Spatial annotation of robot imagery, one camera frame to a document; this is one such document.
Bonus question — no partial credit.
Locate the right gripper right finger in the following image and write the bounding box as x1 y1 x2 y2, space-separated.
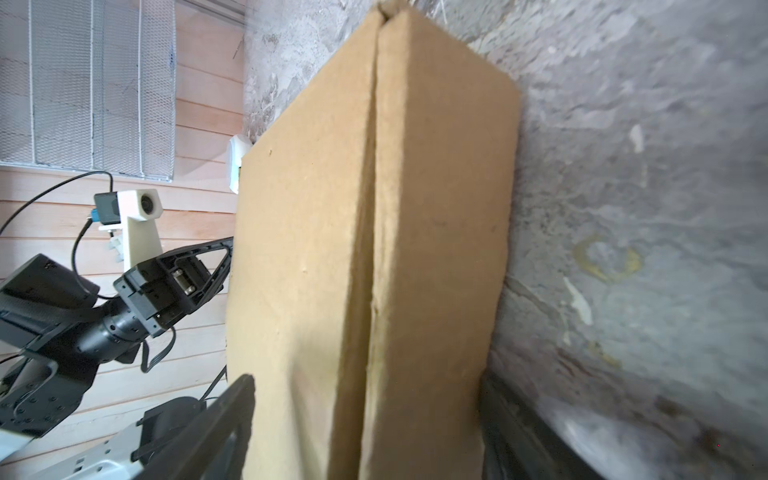
479 373 602 480

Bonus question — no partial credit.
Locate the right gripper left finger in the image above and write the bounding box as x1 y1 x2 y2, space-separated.
137 374 256 480

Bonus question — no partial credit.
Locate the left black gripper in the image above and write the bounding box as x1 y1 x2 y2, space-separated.
113 237 233 337

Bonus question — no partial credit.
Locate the brown cardboard box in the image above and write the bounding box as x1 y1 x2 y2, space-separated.
226 1 521 479

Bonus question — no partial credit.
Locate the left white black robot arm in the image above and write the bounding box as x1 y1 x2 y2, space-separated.
1 238 233 457

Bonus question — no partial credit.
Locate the white wire mesh shelf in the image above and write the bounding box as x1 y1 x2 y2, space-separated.
1 0 177 182

